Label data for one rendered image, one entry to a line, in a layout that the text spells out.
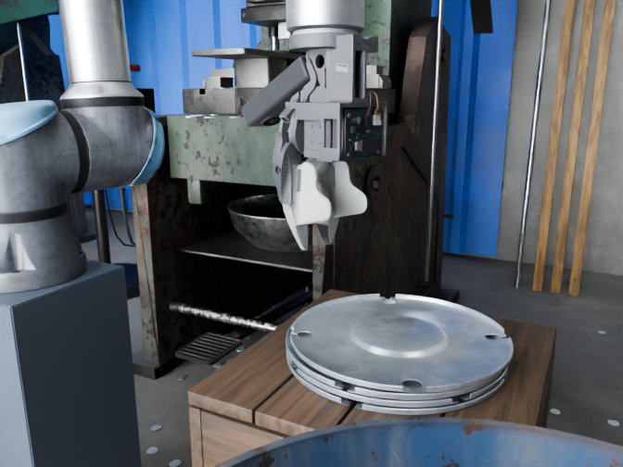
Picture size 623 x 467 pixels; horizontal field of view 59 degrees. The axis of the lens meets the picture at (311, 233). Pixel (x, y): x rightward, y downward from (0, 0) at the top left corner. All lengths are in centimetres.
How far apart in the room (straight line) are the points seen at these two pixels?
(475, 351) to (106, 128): 58
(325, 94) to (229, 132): 71
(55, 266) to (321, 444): 50
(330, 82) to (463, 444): 33
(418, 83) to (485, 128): 91
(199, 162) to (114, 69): 49
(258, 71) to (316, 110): 75
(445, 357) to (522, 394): 10
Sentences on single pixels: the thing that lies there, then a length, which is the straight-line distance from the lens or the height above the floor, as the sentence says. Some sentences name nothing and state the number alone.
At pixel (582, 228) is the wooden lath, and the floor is 24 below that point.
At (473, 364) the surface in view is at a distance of 71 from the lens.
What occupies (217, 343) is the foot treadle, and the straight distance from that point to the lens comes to 125.
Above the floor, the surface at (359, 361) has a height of 38.
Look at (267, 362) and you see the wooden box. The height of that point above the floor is 35.
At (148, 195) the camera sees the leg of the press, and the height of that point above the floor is 46.
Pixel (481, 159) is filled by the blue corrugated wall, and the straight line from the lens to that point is 242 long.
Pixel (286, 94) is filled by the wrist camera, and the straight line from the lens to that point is 58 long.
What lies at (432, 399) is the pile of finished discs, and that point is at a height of 36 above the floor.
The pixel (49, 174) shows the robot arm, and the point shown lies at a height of 59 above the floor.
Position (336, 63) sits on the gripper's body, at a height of 72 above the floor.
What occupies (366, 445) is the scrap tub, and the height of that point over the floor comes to 47.
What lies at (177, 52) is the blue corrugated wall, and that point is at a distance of 308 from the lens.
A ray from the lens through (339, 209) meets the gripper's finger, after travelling 60.
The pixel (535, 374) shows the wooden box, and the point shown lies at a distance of 77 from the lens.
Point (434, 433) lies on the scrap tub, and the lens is 40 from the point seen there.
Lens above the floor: 69
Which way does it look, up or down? 14 degrees down
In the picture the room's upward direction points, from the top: straight up
